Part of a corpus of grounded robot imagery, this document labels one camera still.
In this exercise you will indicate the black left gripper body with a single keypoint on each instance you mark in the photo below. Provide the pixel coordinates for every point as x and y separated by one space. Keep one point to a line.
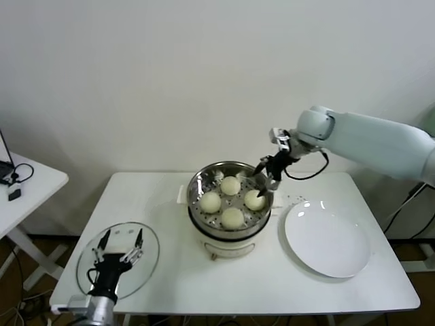
110 271

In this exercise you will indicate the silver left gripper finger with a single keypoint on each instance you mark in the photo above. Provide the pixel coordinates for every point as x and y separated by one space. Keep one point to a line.
99 254
134 254

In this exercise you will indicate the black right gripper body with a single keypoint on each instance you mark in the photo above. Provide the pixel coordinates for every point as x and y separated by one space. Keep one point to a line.
278 166

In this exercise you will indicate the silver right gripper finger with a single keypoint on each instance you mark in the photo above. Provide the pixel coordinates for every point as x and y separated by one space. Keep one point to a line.
272 185
263 161

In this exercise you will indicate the white steamed baozi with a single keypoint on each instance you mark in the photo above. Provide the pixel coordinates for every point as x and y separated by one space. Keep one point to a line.
232 218
254 201
210 202
230 185

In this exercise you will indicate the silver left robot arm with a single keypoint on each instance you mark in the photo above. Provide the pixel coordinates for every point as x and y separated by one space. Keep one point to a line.
100 310

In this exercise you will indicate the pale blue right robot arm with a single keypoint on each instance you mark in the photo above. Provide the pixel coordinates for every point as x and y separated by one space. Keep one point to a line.
374 142

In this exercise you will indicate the perforated stainless steamer basket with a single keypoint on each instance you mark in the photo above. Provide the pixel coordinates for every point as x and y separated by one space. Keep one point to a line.
204 183

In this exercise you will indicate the round glass pot lid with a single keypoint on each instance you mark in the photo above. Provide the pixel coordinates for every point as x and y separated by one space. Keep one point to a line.
149 244

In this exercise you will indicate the white round plate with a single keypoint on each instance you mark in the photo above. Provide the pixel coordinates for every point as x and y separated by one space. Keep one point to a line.
323 237

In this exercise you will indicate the white side table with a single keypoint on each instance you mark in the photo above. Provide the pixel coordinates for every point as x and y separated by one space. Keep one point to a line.
37 190

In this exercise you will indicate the black and white adapter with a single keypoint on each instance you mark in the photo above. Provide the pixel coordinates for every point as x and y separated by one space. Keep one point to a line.
15 194

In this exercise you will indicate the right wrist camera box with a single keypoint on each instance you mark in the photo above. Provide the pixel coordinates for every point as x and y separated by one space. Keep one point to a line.
280 138

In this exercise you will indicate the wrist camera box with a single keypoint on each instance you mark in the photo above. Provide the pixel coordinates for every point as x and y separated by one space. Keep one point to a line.
280 138
76 302

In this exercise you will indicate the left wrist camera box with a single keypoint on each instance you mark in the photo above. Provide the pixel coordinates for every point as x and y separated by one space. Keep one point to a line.
76 302

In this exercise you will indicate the white furniture base frame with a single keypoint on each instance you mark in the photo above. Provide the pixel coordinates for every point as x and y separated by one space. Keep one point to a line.
418 265

